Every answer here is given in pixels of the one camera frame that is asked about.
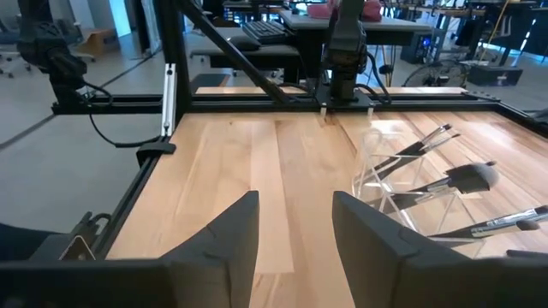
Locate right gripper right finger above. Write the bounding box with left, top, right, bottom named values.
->
left=332, top=190, right=548, bottom=308

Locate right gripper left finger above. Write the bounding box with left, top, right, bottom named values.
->
left=0, top=190, right=261, bottom=308

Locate round powder makeup brush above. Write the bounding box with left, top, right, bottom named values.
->
left=384, top=163, right=501, bottom=211

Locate black desk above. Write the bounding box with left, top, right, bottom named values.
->
left=189, top=9, right=432, bottom=86

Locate pink cloth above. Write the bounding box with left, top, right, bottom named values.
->
left=307, top=0, right=383, bottom=23

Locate black computer tower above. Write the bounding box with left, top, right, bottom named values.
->
left=401, top=30, right=434, bottom=65

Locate black keyboard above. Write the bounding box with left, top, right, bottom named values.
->
left=241, top=20, right=287, bottom=45

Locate black floor fan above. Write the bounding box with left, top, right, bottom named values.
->
left=401, top=58, right=471, bottom=90

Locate clear acrylic brush organizer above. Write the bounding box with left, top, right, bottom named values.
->
left=351, top=122, right=487, bottom=260

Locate black computer mouse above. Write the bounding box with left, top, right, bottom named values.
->
left=228, top=35, right=263, bottom=52

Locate black floor box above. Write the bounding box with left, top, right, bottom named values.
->
left=465, top=62, right=524, bottom=87

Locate silver aluminium bar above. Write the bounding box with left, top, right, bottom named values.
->
left=160, top=62, right=178, bottom=139

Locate cardboard box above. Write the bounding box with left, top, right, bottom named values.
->
left=78, top=27, right=116, bottom=57

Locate grey office chair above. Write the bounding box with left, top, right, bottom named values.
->
left=0, top=16, right=33, bottom=80

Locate black frame bracket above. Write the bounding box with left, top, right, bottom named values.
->
left=135, top=139, right=177, bottom=169

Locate black leader arm cable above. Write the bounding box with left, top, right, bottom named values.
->
left=83, top=80, right=163, bottom=150

